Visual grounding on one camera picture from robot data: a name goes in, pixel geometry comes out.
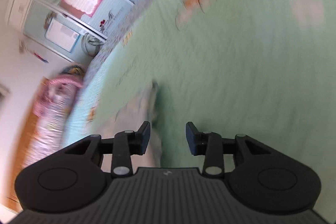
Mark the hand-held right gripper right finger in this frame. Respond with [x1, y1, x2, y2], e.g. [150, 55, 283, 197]
[185, 122, 271, 178]

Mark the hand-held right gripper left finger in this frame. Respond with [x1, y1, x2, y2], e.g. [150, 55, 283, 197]
[64, 121, 151, 178]

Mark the white T-shirt with navy trim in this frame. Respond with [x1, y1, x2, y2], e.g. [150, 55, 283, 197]
[98, 81, 164, 169]

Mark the green bee-print quilt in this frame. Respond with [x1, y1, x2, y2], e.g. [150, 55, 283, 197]
[62, 0, 336, 224]

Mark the lilac floral rolled duvet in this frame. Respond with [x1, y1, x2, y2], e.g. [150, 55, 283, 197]
[25, 103, 74, 169]

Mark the colourful patterned cushion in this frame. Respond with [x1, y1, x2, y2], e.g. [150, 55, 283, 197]
[59, 64, 87, 77]

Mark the wooden headboard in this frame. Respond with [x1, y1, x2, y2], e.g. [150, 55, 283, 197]
[7, 77, 50, 214]

